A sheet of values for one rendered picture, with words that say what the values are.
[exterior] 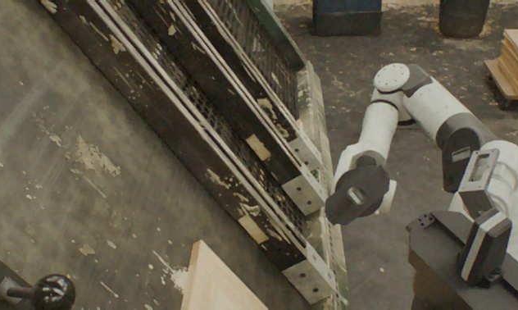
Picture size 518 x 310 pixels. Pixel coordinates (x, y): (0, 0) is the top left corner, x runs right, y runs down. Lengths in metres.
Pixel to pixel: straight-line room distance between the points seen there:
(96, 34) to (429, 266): 0.74
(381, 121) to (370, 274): 1.57
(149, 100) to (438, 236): 0.70
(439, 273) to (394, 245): 2.43
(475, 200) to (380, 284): 1.90
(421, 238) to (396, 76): 0.81
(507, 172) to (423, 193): 2.41
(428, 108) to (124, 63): 0.59
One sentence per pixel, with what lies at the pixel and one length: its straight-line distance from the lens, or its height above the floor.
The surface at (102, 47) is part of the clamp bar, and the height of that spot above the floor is 1.53.
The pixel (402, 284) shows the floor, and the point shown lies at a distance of 2.69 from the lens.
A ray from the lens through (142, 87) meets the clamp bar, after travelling 1.05.
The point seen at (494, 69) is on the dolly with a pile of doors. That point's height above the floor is 0.13.
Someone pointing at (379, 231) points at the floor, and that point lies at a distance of 2.95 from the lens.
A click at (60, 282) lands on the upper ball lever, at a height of 1.55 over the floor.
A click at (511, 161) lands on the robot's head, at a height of 1.45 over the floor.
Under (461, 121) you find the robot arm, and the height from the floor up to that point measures 1.36.
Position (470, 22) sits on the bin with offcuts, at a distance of 5.38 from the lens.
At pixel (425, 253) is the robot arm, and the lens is 0.46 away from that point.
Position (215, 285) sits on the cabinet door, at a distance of 0.98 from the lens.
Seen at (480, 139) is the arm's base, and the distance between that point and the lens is 1.05.
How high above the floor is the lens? 1.89
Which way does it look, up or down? 33 degrees down
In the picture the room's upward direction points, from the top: 3 degrees counter-clockwise
